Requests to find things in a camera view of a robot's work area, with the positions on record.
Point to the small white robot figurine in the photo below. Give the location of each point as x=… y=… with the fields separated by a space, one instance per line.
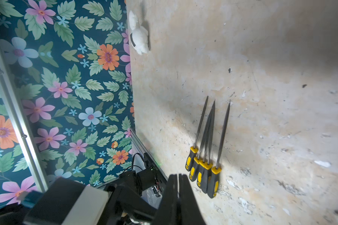
x=139 y=35

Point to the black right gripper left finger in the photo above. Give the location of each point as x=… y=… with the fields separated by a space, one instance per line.
x=169 y=199

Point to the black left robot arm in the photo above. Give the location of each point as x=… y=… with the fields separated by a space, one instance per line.
x=72 y=203

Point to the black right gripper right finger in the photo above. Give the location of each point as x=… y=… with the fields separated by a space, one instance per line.
x=189 y=210

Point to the file tool yellow-black handle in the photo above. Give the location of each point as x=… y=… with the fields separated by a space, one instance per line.
x=194 y=149
x=213 y=184
x=205 y=164
x=196 y=161

